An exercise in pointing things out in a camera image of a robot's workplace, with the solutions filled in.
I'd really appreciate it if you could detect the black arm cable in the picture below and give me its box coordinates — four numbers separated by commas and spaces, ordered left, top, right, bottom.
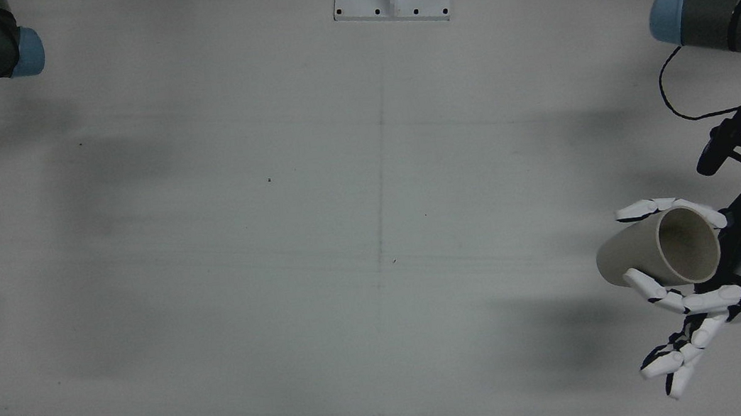
654, 36, 741, 126

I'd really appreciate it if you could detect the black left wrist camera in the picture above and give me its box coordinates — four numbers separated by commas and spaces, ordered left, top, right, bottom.
690, 115, 741, 179

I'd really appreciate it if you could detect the beige paper cup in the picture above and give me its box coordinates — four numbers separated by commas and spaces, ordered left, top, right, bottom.
591, 202, 727, 297

